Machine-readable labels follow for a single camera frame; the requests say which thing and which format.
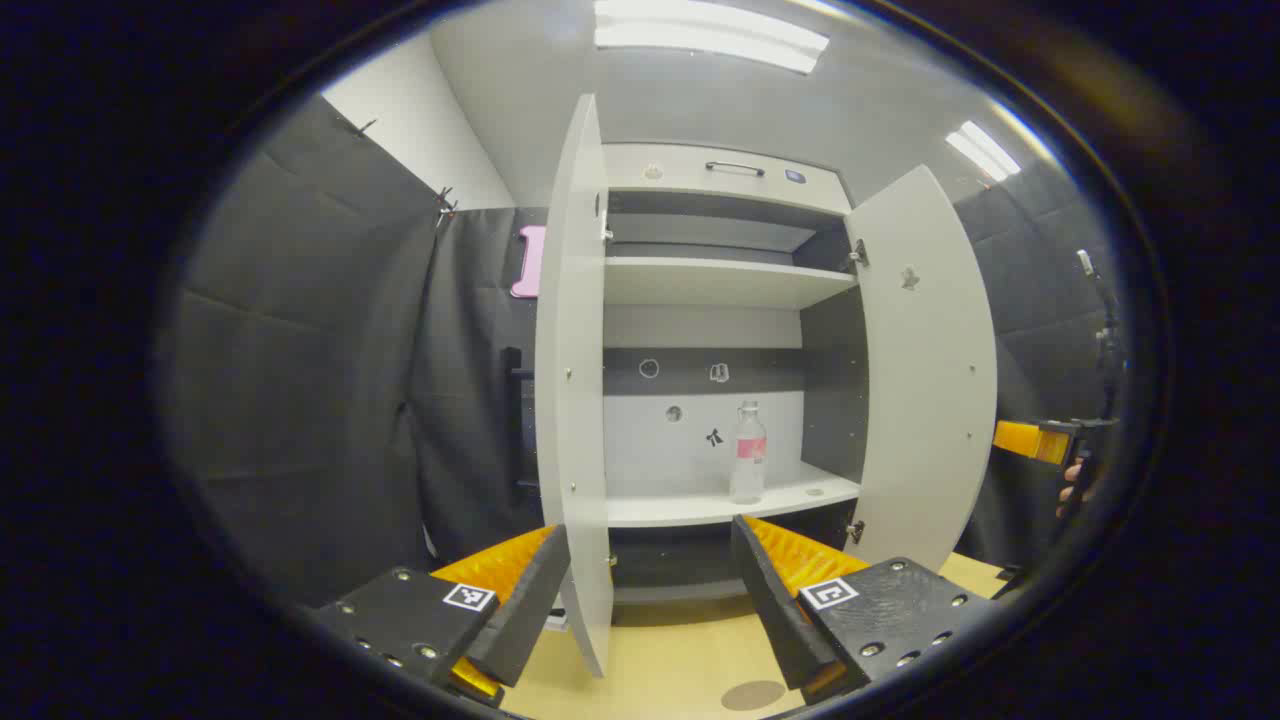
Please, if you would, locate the dark stand with white tip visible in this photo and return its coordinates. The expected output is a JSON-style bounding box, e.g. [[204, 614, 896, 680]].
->
[[1075, 250, 1126, 421]]

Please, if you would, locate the black left door handle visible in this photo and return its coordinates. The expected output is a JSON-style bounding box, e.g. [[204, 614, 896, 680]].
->
[[500, 347, 541, 491]]

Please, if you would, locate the grey cabinet door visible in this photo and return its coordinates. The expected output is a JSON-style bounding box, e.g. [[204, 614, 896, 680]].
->
[[845, 165, 998, 573], [534, 93, 614, 679]]

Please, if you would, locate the grey cabinet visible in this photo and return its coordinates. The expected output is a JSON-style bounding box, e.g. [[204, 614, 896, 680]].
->
[[600, 142, 866, 606]]

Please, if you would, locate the clear bottle with pink label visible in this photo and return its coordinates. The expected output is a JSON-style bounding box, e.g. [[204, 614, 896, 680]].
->
[[730, 400, 769, 504]]

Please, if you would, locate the small ceiling light panel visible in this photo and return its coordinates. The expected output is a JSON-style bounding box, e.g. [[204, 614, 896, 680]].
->
[[945, 120, 1023, 183]]

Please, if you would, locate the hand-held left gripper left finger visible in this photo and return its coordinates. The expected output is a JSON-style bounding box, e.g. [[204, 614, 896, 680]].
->
[[315, 525, 571, 707]]

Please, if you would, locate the black backdrop cloth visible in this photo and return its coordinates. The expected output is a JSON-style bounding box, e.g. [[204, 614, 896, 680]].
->
[[160, 95, 1131, 611]]

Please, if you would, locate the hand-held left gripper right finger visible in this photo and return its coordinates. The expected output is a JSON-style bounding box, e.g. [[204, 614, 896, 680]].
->
[[730, 515, 1001, 706]]

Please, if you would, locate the large ceiling light panel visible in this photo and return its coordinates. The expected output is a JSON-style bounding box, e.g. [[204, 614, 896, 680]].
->
[[594, 0, 831, 76]]

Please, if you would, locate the grey cabinet shelf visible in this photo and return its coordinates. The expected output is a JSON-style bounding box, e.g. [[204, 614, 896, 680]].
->
[[604, 257, 859, 309]]

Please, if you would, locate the round brown coaster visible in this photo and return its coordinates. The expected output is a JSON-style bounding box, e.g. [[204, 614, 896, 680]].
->
[[721, 680, 788, 712]]

